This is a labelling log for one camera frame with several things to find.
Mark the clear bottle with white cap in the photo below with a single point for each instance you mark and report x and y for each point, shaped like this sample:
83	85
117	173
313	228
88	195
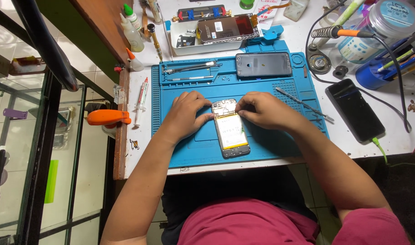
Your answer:
132	34

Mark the white flux syringe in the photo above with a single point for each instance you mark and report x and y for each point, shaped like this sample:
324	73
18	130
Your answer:
141	101

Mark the blue plastic phone holder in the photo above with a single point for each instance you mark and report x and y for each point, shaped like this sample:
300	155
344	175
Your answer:
267	37

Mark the black camera module part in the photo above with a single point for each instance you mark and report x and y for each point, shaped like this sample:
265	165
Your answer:
186	41

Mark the blue tool holder cup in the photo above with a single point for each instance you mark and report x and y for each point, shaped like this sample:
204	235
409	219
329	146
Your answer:
374	73

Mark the white and red packet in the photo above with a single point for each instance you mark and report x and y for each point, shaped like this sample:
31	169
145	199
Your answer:
266	13

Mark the metal spudger tool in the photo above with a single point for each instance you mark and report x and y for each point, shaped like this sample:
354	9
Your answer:
304	104

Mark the grey phone back cover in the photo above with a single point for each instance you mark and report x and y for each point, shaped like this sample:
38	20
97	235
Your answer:
263	64

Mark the blue silicone repair mat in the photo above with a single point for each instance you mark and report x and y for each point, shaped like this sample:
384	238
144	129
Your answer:
234	112

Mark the person's left hand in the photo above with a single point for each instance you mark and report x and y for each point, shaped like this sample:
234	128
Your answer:
185	114

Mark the person's right hand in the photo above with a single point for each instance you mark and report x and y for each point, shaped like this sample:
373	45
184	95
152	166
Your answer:
267	110

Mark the small bottle with orange cap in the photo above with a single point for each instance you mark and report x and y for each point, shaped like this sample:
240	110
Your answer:
135	61

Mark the clear plastic container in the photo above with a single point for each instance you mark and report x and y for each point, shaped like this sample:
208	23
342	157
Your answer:
296	8

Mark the soldering iron spring stand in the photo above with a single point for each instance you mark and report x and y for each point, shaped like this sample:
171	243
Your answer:
318	51

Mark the bottle with green cap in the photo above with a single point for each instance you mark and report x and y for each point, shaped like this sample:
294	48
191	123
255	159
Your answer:
132	17

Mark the thin metal pry tool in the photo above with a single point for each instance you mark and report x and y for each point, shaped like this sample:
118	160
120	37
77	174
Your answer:
190	78

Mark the person's maroon shirt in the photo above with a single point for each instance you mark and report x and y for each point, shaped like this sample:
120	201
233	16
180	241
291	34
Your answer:
262	223

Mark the glass display cabinet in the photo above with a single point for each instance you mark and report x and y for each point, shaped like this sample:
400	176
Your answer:
30	153

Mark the gold precision screwdriver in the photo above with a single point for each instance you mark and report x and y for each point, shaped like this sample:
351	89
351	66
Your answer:
155	40

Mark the large clear plastic jar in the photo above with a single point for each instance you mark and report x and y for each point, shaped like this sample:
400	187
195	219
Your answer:
367	37

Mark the phone with battery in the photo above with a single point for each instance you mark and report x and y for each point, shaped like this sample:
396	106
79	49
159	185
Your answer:
230	131

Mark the black smartphone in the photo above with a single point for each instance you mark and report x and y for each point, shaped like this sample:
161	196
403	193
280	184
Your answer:
355	109

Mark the white plastic tray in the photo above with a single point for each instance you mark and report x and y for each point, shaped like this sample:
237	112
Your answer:
190	40

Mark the phone display assembly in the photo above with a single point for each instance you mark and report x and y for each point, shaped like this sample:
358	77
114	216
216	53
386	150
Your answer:
228	30

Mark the metal tweezers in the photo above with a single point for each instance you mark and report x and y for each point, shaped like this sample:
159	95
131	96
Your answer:
192	67

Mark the green round cap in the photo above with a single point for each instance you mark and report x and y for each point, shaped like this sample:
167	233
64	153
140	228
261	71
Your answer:
246	4

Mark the phone repair clamp fixture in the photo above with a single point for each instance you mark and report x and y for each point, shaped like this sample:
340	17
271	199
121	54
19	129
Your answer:
202	13

